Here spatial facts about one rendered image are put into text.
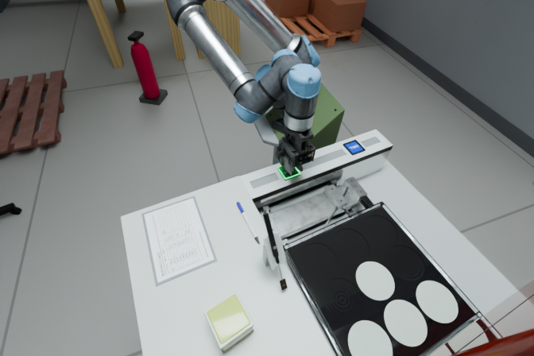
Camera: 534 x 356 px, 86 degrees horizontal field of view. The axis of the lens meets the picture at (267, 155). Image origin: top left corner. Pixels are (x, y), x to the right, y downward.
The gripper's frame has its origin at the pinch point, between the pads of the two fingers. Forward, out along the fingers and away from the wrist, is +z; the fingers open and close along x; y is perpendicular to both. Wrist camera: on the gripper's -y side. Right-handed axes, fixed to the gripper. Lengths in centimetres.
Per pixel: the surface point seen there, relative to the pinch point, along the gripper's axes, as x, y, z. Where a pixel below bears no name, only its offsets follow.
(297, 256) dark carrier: -9.4, 24.1, 7.4
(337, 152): 19.6, 0.0, 1.7
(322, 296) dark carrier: -9.0, 35.8, 7.5
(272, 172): -4.6, -1.3, 1.3
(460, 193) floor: 150, 4, 97
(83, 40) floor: -82, -347, 96
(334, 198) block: 10.8, 12.9, 6.5
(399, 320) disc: 4.9, 48.4, 7.5
